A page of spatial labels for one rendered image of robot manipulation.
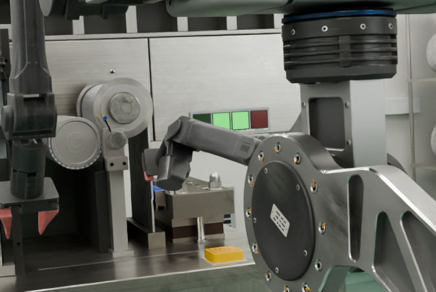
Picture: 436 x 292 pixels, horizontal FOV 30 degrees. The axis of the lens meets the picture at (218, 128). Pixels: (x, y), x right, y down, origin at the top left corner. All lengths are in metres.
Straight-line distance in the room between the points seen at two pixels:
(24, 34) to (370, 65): 0.63
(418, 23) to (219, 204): 3.62
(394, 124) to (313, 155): 4.49
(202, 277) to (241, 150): 0.47
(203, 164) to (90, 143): 2.90
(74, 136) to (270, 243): 1.07
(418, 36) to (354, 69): 4.56
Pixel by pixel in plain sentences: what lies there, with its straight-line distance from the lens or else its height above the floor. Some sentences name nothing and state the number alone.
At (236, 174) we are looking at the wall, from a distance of 4.93.
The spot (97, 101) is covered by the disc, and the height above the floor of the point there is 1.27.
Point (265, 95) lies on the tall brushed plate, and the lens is 2.46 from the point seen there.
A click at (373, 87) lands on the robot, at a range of 0.95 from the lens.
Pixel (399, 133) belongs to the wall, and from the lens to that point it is 5.40.
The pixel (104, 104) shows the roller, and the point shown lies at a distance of 1.98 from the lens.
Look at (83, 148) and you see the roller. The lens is 1.98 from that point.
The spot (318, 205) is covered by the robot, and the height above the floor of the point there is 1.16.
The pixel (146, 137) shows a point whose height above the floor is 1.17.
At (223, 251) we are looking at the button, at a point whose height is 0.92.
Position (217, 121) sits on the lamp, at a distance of 2.40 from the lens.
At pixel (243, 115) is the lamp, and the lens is 2.43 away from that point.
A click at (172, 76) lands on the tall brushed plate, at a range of 2.37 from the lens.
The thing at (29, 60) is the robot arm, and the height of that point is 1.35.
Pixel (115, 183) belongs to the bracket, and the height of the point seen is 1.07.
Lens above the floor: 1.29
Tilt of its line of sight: 3 degrees down
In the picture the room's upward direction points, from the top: 3 degrees counter-clockwise
